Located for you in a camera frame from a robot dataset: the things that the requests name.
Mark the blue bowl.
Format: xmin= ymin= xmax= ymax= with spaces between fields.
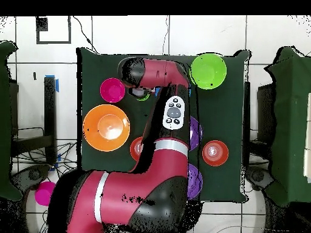
xmin=154 ymin=87 xmax=192 ymax=97

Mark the green cloth covered table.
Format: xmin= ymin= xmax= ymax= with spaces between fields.
xmin=264 ymin=46 xmax=311 ymax=208
xmin=0 ymin=40 xmax=23 ymax=202

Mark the black grey base foot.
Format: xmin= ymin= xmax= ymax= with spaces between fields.
xmin=10 ymin=164 xmax=52 ymax=194
xmin=245 ymin=166 xmax=275 ymax=191

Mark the purple bowl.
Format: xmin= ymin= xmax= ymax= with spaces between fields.
xmin=189 ymin=115 xmax=203 ymax=152
xmin=186 ymin=163 xmax=203 ymax=200

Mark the dark green table cloth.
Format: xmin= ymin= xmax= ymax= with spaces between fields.
xmin=76 ymin=47 xmax=251 ymax=203

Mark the large orange bowl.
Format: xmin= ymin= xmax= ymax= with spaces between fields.
xmin=83 ymin=104 xmax=131 ymax=152

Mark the black cable with connector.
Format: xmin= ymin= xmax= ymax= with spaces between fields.
xmin=72 ymin=15 xmax=98 ymax=55

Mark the large green bowl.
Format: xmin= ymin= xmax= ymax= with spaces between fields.
xmin=190 ymin=53 xmax=227 ymax=90

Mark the tangle of black cables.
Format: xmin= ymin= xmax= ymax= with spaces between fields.
xmin=10 ymin=126 xmax=78 ymax=233

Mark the red-orange bowl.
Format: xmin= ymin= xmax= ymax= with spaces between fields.
xmin=202 ymin=140 xmax=230 ymax=167
xmin=129 ymin=136 xmax=144 ymax=162

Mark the black metal stool frame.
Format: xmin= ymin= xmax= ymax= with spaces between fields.
xmin=10 ymin=76 xmax=58 ymax=166

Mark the pink cup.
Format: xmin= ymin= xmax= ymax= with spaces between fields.
xmin=34 ymin=181 xmax=56 ymax=207

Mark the pink bowl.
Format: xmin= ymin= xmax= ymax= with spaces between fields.
xmin=100 ymin=77 xmax=126 ymax=103

